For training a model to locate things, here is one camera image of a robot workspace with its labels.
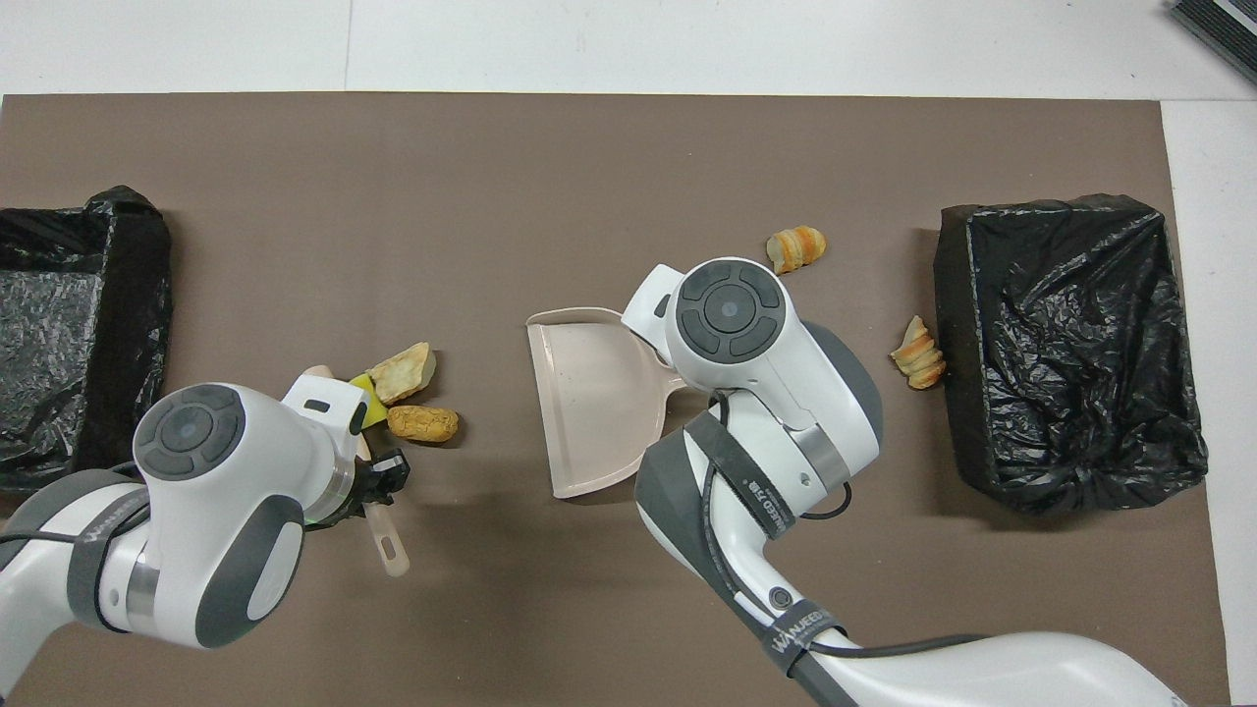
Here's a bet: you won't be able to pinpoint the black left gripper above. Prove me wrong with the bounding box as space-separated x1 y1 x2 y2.
312 450 411 526

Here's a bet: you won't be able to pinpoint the brown bread roll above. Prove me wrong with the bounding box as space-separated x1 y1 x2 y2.
386 405 460 445

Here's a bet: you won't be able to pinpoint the small yellow sponge piece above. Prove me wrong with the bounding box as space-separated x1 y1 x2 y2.
349 371 389 430

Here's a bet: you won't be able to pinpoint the beige hand brush black bristles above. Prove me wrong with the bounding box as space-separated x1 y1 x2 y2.
300 363 410 578

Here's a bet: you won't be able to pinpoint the pale layered bread chunk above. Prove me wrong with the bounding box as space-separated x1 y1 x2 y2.
366 341 439 406

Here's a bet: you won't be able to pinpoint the beige plastic dustpan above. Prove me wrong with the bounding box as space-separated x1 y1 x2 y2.
525 306 688 500

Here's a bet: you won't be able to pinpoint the striped croissant piece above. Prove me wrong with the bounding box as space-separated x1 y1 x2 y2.
890 315 948 391
766 226 828 277

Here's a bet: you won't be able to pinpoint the black bag-lined bin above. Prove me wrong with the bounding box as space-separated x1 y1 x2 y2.
934 194 1210 516
0 186 175 495

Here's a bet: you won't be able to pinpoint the brown paper table mat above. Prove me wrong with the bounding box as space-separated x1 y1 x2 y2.
0 93 1230 707

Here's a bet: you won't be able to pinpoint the black ribbed panel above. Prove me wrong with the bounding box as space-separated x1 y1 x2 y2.
1167 0 1257 84

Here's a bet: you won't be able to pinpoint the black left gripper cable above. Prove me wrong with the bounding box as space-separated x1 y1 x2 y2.
0 496 153 547

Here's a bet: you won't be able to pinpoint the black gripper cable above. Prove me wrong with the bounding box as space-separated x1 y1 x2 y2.
699 391 993 657
0 496 153 547

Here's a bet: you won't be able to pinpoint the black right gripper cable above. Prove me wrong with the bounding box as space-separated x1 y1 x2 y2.
699 391 993 657

